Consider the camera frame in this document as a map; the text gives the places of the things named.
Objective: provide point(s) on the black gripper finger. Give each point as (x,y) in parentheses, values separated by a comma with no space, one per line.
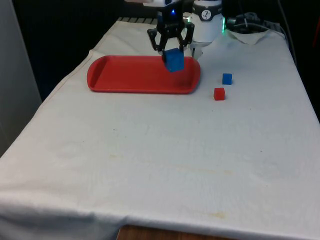
(158,40)
(186,36)

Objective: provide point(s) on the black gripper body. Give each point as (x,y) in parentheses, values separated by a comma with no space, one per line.
(170,18)

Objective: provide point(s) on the large blue cube block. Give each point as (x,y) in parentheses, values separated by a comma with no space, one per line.
(175,60)

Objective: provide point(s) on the red tray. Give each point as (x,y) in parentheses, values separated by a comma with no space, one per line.
(140,75)

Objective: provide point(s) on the small blue cube block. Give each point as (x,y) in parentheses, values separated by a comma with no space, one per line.
(227,78)

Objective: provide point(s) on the small red cube block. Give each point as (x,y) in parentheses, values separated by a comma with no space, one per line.
(219,94)

